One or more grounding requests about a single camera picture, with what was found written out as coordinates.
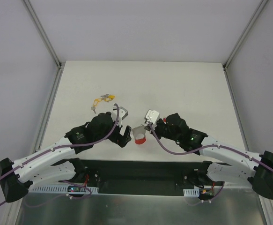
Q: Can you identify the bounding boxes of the left white cable duct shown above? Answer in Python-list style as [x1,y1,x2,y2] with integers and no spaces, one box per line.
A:
[30,184,99,195]

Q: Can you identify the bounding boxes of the aluminium frame post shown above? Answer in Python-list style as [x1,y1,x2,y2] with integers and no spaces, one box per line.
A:
[222,0,270,70]
[22,0,64,68]

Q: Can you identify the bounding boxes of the right white cable duct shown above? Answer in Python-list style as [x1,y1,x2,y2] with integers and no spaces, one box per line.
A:
[183,187,200,197]

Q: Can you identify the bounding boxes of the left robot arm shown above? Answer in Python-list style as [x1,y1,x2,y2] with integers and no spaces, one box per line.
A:
[0,108,131,203]

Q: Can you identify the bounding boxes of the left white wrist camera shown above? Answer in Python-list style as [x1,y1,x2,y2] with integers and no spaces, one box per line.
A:
[111,104,128,127]

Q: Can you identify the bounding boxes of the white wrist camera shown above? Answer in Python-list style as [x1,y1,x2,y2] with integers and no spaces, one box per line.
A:
[111,104,128,127]
[144,110,160,126]

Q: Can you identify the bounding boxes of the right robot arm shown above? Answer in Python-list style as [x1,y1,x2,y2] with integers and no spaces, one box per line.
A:
[144,110,273,200]

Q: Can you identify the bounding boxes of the left aluminium frame post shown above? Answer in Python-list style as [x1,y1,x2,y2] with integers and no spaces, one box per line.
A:
[22,0,64,68]

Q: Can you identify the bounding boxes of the white cable duct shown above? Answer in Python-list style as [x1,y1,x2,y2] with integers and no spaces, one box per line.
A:
[183,187,200,197]
[30,184,99,195]

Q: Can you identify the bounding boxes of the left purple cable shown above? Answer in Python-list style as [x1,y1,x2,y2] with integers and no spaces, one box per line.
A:
[0,104,120,209]

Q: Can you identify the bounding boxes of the red-handled metal keyring organizer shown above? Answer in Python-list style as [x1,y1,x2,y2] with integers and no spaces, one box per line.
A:
[132,125,146,145]

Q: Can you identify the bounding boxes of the yellow key tag with keys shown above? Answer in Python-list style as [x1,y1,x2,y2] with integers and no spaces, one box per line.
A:
[91,94,115,114]

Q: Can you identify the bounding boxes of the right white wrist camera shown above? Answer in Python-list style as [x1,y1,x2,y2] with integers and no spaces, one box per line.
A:
[144,110,160,126]

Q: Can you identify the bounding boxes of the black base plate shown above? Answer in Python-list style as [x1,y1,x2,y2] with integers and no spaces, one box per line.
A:
[58,159,223,195]

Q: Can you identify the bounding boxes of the right aluminium frame post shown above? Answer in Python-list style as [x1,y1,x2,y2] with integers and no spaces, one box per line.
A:
[222,0,270,70]

